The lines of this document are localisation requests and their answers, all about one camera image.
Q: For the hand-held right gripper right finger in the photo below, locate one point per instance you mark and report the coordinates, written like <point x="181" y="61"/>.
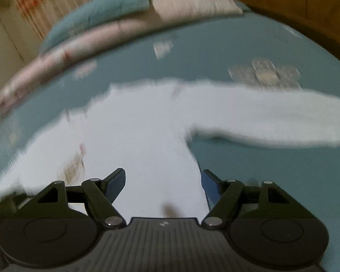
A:
<point x="209" y="187"/>

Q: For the bed with teal floral sheet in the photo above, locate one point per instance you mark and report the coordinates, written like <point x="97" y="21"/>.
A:
<point x="272" y="175"/>

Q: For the teal pillow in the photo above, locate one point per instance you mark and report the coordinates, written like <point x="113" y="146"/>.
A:
<point x="102" y="11"/>

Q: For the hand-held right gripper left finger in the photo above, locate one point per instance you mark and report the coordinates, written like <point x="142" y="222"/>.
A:
<point x="117" y="184"/>

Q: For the white long-sleeved shirt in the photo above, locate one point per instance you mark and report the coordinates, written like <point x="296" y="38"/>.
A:
<point x="144" y="136"/>

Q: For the wooden headboard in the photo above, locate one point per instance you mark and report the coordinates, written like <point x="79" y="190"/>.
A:
<point x="300" y="0"/>

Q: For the pink floral folded quilt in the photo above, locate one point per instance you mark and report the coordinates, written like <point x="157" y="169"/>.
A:
<point x="187" y="0"/>

